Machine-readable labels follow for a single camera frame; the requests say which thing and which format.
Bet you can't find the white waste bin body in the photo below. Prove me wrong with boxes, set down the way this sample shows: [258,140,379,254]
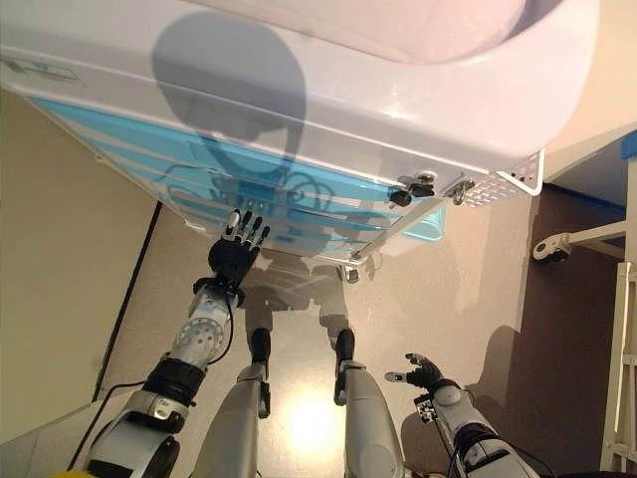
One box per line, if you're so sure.
[377,238,439,258]

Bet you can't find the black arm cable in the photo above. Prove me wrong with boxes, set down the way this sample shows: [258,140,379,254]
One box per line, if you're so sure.
[69,380,150,472]

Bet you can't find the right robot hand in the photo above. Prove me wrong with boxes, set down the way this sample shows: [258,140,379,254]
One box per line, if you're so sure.
[383,352,445,389]

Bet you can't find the white slatted frame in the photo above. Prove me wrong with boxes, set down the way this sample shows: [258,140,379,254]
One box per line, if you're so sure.
[603,261,637,474]

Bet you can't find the green cart label sticker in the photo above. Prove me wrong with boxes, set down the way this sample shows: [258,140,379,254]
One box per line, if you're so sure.
[2,58,77,82]

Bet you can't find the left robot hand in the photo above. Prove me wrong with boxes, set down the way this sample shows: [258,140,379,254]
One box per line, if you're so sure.
[207,209,273,293]

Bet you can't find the bed caster wheel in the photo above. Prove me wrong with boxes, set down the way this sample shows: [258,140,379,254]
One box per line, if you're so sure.
[531,232,571,264]

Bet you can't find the black cart keys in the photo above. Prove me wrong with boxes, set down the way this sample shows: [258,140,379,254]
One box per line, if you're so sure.
[389,170,439,208]

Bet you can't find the metal cart side latch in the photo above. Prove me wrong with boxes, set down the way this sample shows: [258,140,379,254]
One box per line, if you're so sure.
[446,175,475,205]

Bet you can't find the white perforated side basket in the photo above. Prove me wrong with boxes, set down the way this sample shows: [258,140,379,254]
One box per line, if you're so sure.
[495,148,544,196]

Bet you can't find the grey right robot leg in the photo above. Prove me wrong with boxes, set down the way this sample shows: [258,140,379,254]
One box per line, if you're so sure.
[331,328,405,478]

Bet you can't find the white medical cart blue drawers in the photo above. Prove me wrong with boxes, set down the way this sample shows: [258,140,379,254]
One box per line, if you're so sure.
[0,0,603,265]

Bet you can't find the white hospital bed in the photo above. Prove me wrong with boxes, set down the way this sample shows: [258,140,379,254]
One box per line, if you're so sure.
[541,119,637,260]

